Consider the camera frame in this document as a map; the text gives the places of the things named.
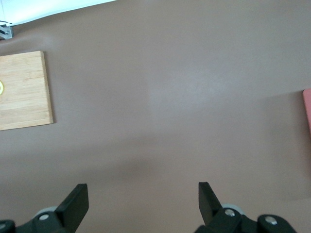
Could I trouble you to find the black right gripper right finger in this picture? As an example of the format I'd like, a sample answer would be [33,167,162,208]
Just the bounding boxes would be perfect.
[195,182,297,233]

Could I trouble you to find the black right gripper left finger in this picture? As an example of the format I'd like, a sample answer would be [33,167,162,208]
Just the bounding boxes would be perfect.
[0,183,89,233]

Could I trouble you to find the wooden cutting board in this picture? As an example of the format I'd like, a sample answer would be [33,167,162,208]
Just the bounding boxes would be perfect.
[0,50,56,131]

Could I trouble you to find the pink plastic bin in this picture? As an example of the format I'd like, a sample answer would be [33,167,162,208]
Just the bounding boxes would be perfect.
[302,88,311,139]

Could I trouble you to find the aluminium profile bracket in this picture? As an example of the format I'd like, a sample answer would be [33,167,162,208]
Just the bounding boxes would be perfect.
[0,20,14,41]

